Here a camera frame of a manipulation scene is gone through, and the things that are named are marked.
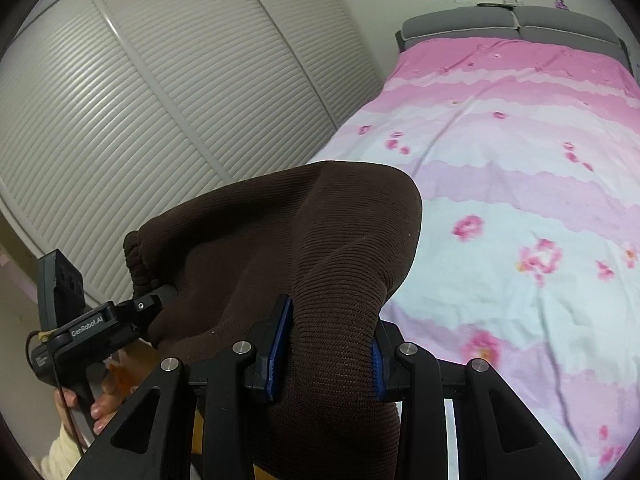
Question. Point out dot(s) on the small purple toy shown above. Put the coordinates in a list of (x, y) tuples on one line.
[(561, 4)]

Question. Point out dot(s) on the pink floral blanket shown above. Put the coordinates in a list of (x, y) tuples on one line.
[(500, 200)]

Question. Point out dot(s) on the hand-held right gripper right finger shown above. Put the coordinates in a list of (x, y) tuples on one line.
[(377, 372)]

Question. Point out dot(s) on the grey padded bed headboard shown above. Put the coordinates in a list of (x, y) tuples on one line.
[(550, 22)]

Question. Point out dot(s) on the dark brown pants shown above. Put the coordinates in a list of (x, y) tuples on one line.
[(300, 240)]

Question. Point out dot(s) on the person's left forearm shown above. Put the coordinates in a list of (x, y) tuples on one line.
[(62, 452)]

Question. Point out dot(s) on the person's left hand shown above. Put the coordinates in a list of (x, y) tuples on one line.
[(102, 410)]

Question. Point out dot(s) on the white louvered wardrobe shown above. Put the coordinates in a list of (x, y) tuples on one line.
[(175, 85)]

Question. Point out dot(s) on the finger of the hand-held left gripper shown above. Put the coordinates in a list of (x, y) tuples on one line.
[(152, 302)]

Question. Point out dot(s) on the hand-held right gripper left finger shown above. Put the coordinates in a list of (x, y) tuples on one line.
[(280, 345)]

